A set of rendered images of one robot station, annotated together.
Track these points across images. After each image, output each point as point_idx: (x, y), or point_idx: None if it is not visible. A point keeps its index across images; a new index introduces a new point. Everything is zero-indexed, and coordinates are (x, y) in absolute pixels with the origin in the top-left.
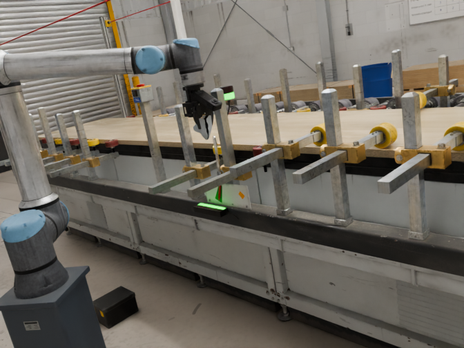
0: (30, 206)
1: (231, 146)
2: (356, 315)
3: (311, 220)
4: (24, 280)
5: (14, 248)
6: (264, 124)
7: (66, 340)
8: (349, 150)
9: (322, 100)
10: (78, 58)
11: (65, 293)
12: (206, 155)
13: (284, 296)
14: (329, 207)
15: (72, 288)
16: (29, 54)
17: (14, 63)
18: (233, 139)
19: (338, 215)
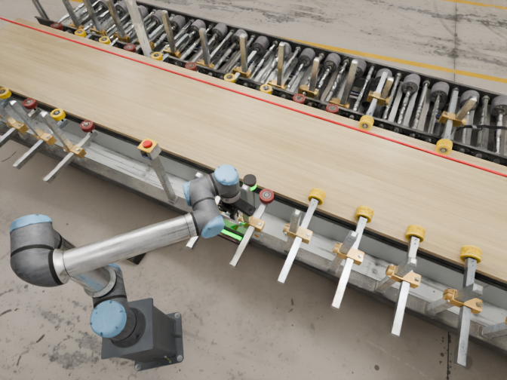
0: (100, 295)
1: None
2: None
3: (310, 262)
4: (122, 341)
5: (112, 338)
6: (290, 224)
7: (158, 348)
8: (356, 261)
9: (348, 239)
10: (146, 247)
11: (152, 335)
12: (204, 169)
13: None
14: (310, 227)
15: (153, 326)
16: (91, 255)
17: (79, 270)
18: (230, 162)
19: (332, 268)
